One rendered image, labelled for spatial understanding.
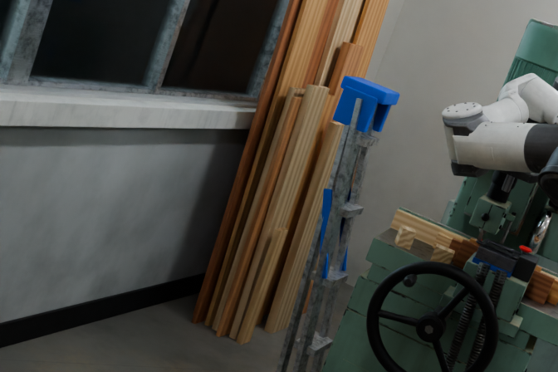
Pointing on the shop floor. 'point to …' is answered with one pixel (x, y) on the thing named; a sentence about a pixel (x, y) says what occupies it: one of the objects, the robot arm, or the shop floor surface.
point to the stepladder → (336, 217)
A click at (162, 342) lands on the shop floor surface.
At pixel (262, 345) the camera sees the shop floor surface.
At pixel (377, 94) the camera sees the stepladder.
